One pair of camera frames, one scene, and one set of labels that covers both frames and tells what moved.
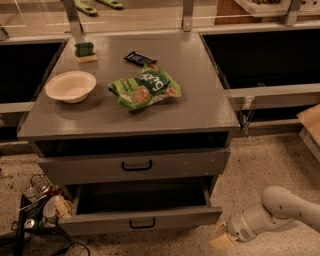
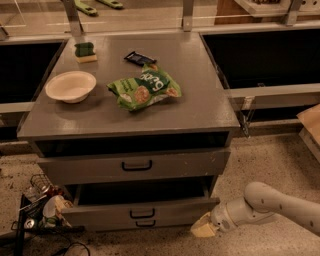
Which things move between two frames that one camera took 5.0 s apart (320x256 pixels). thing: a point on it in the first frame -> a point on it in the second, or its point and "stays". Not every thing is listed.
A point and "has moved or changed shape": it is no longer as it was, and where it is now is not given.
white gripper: x=238 y=224 -> x=222 y=217
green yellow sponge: x=84 y=52 stays
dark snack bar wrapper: x=139 y=59 stays
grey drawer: x=100 y=209 has moved or changed shape
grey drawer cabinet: x=132 y=114 stays
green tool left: x=87 y=10 stays
